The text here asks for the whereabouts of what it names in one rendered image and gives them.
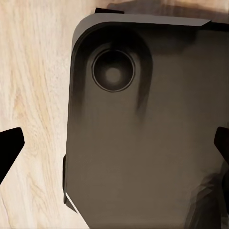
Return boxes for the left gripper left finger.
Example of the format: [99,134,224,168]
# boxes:
[0,127,25,184]

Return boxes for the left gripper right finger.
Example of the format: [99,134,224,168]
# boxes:
[214,127,229,165]

